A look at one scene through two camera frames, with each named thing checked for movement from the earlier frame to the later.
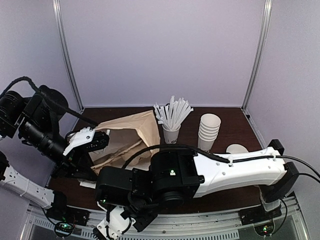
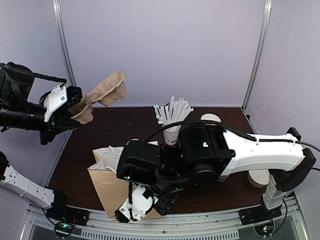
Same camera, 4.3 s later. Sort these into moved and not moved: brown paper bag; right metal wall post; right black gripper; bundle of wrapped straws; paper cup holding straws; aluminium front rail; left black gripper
Moved: brown paper bag; right black gripper; left black gripper
Not moved: aluminium front rail; right metal wall post; bundle of wrapped straws; paper cup holding straws
